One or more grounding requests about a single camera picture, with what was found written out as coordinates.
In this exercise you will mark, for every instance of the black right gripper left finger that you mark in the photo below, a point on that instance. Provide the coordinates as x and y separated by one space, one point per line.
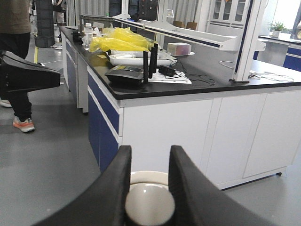
103 203

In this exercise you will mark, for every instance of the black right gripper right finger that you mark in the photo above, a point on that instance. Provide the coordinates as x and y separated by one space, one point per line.
198 202

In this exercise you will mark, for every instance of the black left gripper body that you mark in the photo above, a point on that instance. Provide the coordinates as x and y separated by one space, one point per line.
21 76

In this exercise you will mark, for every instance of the glass jar with cream lid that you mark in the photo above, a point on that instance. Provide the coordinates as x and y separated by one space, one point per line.
149 201

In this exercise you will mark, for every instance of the blue white lab bench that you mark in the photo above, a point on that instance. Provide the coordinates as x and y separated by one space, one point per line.
234 133

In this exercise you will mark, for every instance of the white tray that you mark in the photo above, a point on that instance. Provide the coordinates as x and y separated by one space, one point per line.
117 57

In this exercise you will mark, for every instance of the black wifi router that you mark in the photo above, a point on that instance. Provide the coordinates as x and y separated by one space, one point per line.
134 75

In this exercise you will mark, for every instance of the yellow plastic bag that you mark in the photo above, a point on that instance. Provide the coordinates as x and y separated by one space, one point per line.
122 39

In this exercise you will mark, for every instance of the black power adapter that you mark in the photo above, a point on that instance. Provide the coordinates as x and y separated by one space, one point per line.
166 70

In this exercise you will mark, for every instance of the small cardboard box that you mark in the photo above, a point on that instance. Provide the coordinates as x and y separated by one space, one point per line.
179 49

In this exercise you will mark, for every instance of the white overhead shelf rack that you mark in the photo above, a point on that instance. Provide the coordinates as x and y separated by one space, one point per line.
243 45

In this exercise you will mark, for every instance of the white glass-door cabinet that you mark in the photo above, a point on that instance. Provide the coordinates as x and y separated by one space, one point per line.
227 17

